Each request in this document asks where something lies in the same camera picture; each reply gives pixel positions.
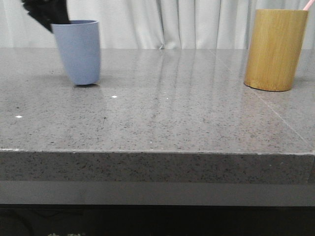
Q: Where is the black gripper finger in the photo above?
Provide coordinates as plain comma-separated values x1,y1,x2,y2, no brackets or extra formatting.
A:
21,0,71,33

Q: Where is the blue plastic cup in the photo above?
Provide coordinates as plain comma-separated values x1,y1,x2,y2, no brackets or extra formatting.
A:
52,20,101,86

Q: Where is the white curtain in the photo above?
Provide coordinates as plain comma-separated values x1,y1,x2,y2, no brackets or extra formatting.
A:
0,0,309,49

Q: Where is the bamboo cylinder holder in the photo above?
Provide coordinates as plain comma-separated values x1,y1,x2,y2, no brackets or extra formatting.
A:
244,9,308,91

